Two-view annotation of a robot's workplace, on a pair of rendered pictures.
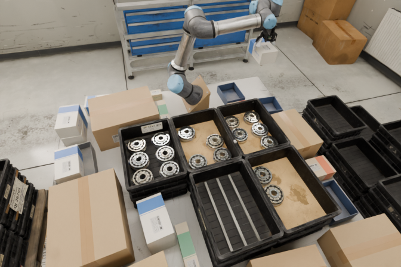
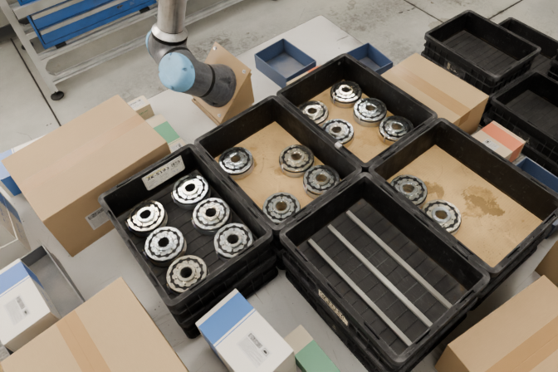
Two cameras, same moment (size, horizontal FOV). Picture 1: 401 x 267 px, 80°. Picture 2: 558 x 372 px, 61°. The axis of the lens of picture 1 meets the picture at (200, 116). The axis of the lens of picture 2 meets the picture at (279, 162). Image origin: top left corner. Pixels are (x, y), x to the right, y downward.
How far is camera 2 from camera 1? 16 cm
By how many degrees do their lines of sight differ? 9
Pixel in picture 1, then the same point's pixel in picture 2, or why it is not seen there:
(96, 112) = (34, 179)
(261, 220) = (438, 271)
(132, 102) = (100, 136)
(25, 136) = not seen: outside the picture
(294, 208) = (484, 228)
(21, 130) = not seen: outside the picture
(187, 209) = (290, 303)
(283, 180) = (446, 188)
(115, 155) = (105, 255)
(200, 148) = (272, 181)
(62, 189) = (32, 356)
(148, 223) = (237, 352)
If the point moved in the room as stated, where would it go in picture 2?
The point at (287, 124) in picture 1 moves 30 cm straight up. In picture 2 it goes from (414, 85) to (431, 2)
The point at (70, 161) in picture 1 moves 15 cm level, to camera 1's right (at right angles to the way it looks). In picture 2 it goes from (21, 296) to (80, 277)
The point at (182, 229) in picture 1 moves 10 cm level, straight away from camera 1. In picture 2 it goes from (300, 341) to (281, 306)
